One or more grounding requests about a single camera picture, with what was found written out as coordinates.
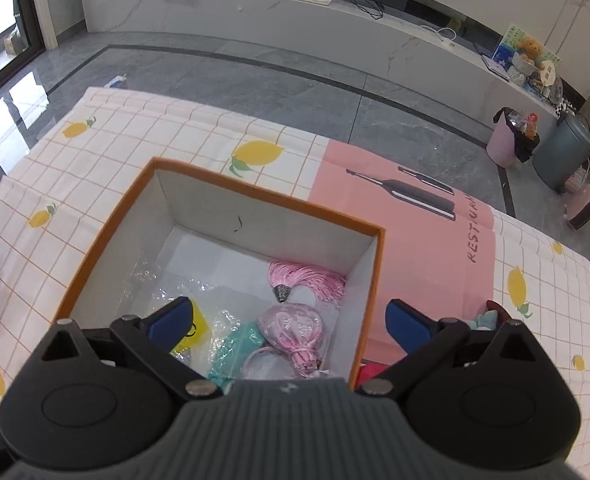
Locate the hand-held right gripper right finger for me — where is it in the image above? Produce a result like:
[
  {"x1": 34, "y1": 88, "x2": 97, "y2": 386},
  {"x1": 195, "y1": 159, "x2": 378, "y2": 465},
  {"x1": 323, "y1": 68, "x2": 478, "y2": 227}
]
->
[{"x1": 357, "y1": 299, "x2": 551, "y2": 401}]

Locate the grey trash bin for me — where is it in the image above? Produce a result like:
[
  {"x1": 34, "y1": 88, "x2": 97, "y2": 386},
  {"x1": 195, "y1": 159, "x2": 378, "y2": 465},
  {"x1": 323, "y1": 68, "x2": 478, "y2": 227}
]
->
[{"x1": 532, "y1": 112, "x2": 590, "y2": 192}]

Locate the yellow small bag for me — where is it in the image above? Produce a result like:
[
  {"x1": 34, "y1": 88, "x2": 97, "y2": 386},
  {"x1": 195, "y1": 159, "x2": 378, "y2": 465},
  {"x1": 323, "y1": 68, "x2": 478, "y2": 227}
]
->
[{"x1": 171, "y1": 305, "x2": 212, "y2": 357}]

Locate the pink tassel sachet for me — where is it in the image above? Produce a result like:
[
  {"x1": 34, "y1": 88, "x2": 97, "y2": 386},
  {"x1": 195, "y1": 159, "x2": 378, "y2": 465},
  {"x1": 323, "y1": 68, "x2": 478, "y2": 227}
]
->
[{"x1": 256, "y1": 259, "x2": 349, "y2": 382}]

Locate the pink printed mat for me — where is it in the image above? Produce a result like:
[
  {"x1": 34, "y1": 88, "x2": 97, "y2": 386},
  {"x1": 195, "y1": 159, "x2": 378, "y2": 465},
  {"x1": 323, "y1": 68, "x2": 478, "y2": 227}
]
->
[{"x1": 307, "y1": 139, "x2": 499, "y2": 362}]

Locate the teal plush bag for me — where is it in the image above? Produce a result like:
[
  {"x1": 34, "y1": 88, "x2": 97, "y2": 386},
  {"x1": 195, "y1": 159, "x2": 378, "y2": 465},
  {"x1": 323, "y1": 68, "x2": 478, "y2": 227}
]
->
[{"x1": 466, "y1": 310, "x2": 502, "y2": 332}]

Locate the white marble television console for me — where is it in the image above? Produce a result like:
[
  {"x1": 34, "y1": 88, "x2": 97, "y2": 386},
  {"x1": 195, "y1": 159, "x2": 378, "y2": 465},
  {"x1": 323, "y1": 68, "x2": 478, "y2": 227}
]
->
[{"x1": 82, "y1": 0, "x2": 583, "y2": 121}]

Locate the pink trash bin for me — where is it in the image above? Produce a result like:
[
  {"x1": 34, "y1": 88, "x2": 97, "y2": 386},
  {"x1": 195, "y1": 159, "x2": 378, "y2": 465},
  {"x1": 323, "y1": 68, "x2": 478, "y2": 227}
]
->
[{"x1": 485, "y1": 106, "x2": 542, "y2": 169}]

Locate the clear plastic bag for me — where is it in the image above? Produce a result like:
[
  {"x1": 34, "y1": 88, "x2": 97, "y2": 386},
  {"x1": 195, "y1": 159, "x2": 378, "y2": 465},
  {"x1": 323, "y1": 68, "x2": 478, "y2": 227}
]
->
[{"x1": 122, "y1": 257, "x2": 236, "y2": 361}]

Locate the green printed card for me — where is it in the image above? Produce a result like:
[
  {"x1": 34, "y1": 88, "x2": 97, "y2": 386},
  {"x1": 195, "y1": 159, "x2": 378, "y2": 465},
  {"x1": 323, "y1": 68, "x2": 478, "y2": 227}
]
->
[{"x1": 492, "y1": 22, "x2": 562, "y2": 88}]

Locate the pink hair hoop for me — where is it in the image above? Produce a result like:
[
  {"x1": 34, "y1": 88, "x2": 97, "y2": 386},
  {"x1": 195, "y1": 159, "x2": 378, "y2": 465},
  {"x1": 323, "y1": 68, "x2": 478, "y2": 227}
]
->
[{"x1": 239, "y1": 346, "x2": 298, "y2": 382}]

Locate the white cable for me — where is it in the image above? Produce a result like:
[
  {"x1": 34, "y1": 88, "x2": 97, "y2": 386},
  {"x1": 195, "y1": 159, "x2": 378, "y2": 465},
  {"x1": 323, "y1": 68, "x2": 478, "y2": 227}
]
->
[{"x1": 424, "y1": 26, "x2": 457, "y2": 47}]

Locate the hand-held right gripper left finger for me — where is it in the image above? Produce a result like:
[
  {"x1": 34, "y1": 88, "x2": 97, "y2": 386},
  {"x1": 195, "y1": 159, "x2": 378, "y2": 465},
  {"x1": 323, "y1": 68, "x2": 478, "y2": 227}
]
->
[{"x1": 27, "y1": 297, "x2": 223, "y2": 401}]

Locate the teal cloth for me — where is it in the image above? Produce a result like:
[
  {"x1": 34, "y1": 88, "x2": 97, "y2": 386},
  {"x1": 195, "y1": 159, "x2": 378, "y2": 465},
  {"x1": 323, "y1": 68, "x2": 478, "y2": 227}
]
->
[{"x1": 208, "y1": 321, "x2": 272, "y2": 388}]

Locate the orange cardboard box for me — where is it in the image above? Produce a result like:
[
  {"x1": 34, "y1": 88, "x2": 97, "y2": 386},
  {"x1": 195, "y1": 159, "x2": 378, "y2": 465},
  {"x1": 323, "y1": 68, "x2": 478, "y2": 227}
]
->
[{"x1": 52, "y1": 156, "x2": 386, "y2": 391}]

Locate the pink space heater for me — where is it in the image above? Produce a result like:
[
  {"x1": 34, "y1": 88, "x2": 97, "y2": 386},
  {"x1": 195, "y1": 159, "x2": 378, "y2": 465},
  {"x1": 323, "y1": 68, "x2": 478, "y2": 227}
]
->
[{"x1": 562, "y1": 182, "x2": 590, "y2": 231}]

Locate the lemon checked tablecloth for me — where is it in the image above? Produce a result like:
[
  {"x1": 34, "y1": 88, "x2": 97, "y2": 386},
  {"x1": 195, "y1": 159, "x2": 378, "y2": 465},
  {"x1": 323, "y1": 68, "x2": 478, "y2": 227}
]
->
[{"x1": 0, "y1": 86, "x2": 590, "y2": 480}]

